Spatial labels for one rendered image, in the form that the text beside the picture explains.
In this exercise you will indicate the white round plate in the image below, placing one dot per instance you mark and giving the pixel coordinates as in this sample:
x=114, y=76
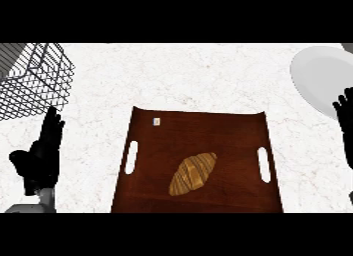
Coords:
x=320, y=76

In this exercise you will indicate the golden brown croissant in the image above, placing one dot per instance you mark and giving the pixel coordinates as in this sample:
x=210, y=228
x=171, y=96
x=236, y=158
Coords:
x=192, y=174

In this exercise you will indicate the brown wooden tray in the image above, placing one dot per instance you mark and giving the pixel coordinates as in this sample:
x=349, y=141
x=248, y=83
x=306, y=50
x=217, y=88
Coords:
x=198, y=180

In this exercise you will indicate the small white label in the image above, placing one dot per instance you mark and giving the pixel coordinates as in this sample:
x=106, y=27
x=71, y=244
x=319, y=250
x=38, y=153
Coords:
x=155, y=121

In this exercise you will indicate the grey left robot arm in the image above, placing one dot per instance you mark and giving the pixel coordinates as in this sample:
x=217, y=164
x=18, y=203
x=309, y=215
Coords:
x=36, y=203

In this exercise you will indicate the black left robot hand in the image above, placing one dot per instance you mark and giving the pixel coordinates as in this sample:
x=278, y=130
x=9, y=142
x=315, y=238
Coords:
x=41, y=156

